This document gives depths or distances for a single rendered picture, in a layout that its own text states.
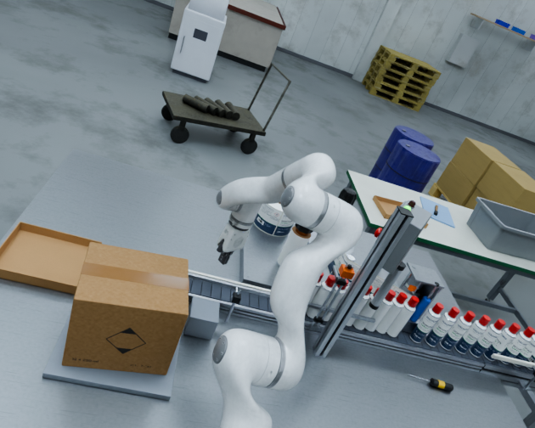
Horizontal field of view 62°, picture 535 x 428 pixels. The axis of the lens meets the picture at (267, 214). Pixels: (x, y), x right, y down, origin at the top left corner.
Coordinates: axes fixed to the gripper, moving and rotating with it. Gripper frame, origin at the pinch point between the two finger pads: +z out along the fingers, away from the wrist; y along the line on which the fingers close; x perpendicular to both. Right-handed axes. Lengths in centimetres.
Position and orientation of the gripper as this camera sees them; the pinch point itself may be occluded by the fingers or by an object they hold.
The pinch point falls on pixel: (223, 257)
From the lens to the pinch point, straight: 162.6
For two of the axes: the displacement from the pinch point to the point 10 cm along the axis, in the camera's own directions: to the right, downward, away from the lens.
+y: 6.4, -1.1, 7.6
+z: -3.9, 8.1, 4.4
